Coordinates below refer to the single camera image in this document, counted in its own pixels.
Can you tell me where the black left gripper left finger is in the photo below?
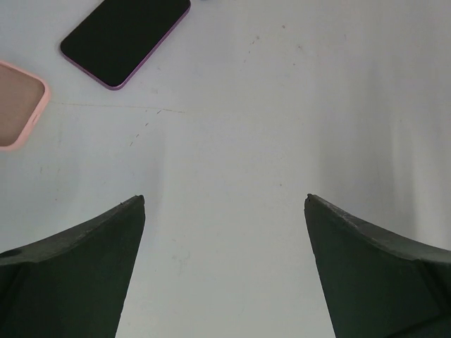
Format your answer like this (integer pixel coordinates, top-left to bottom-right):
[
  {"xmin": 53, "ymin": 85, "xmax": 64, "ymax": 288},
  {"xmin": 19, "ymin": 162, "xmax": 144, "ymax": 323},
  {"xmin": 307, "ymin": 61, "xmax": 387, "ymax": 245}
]
[{"xmin": 1, "ymin": 196, "xmax": 145, "ymax": 337}]

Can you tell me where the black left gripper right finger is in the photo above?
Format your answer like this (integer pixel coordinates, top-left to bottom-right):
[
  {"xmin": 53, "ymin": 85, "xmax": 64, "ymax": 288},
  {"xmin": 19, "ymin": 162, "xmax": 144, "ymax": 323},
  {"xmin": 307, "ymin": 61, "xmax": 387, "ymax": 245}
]
[{"xmin": 304, "ymin": 194, "xmax": 450, "ymax": 337}]

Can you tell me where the pink phone case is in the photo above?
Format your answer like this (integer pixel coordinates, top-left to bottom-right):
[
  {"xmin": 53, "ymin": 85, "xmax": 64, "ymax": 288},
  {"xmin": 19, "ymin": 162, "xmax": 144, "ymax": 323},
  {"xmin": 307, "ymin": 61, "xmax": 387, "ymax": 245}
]
[{"xmin": 1, "ymin": 61, "xmax": 51, "ymax": 151}]

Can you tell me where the purple smartphone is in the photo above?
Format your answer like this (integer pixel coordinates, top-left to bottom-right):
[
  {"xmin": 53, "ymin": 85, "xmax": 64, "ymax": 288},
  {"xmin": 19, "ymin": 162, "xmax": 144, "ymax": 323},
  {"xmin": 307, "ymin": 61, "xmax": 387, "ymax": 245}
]
[{"xmin": 59, "ymin": 0, "xmax": 191, "ymax": 90}]

